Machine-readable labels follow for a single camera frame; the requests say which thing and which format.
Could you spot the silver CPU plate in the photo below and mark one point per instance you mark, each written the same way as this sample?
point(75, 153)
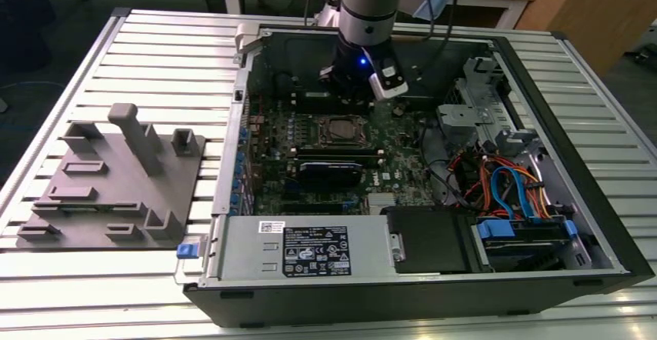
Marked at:
point(341, 128)

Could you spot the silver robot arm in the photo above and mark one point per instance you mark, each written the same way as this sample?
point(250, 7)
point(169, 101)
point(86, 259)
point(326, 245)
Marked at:
point(366, 1)

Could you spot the black CPU socket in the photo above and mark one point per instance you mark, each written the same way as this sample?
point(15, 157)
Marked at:
point(324, 144)

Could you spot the black expansion slot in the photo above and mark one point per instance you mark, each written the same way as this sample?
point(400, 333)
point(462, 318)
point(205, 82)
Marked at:
point(318, 203)
point(308, 210)

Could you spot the RAM stick with white label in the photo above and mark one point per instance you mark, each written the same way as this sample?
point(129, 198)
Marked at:
point(316, 94)

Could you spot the black RAM stick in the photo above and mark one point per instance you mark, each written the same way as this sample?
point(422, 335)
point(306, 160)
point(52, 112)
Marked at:
point(338, 149)
point(338, 156)

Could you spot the metal drive cage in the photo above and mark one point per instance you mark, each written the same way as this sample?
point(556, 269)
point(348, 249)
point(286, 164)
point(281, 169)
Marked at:
point(462, 115)

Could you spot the black graphics card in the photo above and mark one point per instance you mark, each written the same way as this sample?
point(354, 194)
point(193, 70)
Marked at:
point(329, 176)

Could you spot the green motherboard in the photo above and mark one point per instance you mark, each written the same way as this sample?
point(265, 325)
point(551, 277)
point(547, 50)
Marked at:
point(405, 170)

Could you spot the silver chipset heatsink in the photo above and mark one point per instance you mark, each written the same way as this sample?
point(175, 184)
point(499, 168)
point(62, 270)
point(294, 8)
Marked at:
point(381, 198)

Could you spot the black power supply label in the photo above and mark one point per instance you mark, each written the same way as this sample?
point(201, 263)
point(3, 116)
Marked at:
point(316, 251)

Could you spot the hard disk in blue carrier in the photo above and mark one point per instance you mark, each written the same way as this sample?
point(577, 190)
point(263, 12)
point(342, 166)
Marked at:
point(496, 230)

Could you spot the wooden cabinet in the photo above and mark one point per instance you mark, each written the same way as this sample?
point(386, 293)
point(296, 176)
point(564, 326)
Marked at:
point(591, 9)

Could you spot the silver power supply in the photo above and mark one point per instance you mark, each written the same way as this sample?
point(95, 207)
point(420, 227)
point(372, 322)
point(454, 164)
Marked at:
point(241, 251)

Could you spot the grey parts rack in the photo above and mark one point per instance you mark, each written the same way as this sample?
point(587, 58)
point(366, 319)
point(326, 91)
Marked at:
point(129, 194)

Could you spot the blue case latch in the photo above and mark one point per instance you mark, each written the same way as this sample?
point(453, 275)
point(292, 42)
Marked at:
point(186, 251)

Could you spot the black open PC case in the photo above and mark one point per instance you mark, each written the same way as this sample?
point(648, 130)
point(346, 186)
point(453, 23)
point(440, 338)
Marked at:
point(360, 309)

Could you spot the black chair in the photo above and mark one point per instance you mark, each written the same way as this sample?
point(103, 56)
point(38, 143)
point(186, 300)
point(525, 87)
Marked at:
point(26, 28)

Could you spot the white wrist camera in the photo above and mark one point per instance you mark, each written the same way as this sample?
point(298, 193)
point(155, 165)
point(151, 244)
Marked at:
point(389, 80)

